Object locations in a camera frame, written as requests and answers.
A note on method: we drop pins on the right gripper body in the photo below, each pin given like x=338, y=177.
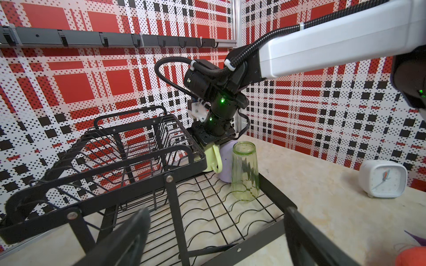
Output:
x=216, y=135

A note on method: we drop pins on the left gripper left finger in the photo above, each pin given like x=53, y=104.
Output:
x=122, y=247

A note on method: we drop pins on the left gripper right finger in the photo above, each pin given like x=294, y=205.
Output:
x=308, y=246

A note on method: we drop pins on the lavender plastic cup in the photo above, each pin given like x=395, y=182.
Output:
x=226, y=153

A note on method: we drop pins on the white mug green handle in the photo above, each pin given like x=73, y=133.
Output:
x=213, y=158

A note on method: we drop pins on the tall green glass cup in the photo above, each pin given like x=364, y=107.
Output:
x=245, y=181

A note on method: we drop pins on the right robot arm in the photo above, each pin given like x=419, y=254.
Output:
x=372, y=29

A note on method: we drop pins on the white square clock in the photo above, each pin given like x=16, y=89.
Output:
x=382, y=179

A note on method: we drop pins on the red shark plush toy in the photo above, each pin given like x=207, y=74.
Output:
x=415, y=256

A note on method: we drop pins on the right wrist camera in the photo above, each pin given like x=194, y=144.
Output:
x=198, y=110

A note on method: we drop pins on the black wire dish rack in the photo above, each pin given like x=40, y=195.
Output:
x=116, y=169

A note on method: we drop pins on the black wall hook rail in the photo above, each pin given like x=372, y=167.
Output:
x=22, y=36

